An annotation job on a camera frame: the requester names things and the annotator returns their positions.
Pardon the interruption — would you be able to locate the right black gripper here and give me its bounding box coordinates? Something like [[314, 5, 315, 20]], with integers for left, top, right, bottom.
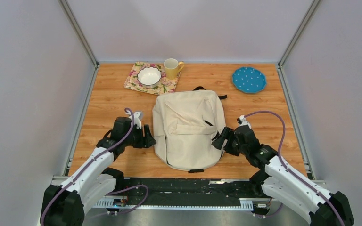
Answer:
[[211, 127, 248, 157]]

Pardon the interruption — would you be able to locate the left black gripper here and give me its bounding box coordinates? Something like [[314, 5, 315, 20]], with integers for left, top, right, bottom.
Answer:
[[123, 124, 157, 149]]

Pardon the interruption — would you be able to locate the beige canvas backpack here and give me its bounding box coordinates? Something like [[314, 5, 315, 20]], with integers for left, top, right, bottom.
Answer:
[[152, 87, 227, 171]]

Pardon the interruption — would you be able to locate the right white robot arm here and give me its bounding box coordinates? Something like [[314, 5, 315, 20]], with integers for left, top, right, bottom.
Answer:
[[212, 125, 354, 226]]

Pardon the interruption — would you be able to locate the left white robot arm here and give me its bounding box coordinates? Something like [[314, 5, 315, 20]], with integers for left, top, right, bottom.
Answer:
[[40, 112, 156, 226]]

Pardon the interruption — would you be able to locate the blue polka dot plate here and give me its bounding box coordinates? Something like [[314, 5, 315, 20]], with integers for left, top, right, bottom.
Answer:
[[231, 66, 267, 94]]

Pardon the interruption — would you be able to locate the floral square tray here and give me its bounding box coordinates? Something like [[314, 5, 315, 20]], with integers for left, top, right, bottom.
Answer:
[[124, 62, 181, 96]]

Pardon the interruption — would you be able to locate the white bowl with dark rim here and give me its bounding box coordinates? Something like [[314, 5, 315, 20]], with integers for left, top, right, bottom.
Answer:
[[137, 67, 162, 88]]

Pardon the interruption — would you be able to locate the yellow ceramic mug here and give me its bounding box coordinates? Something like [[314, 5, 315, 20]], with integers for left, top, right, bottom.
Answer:
[[164, 58, 184, 80]]

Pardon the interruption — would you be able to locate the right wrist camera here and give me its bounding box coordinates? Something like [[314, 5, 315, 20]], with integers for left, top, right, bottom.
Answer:
[[237, 115, 252, 129]]

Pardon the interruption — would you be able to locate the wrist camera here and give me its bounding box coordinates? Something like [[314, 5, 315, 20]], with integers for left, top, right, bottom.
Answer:
[[133, 111, 144, 129], [237, 115, 252, 129]]

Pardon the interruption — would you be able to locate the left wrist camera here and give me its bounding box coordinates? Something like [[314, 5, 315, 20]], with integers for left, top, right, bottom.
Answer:
[[133, 111, 144, 129]]

